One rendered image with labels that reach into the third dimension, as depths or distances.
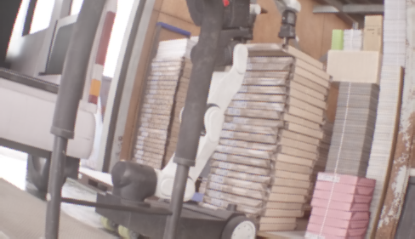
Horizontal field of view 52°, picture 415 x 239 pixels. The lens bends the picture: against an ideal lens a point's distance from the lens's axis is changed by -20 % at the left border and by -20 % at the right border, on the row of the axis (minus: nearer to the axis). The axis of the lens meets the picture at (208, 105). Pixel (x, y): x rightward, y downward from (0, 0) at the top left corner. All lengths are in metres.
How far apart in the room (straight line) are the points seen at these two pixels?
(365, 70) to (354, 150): 0.50
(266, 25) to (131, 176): 4.38
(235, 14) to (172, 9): 2.94
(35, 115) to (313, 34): 5.26
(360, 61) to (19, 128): 2.03
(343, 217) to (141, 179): 1.02
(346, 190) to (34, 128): 1.58
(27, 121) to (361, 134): 1.87
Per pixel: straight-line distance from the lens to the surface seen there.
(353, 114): 2.97
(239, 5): 2.45
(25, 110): 2.30
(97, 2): 0.75
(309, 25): 6.97
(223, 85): 2.45
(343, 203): 2.50
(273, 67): 2.82
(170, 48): 4.83
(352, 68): 3.07
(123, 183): 2.14
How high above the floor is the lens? 0.42
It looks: 6 degrees up
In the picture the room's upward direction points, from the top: 11 degrees clockwise
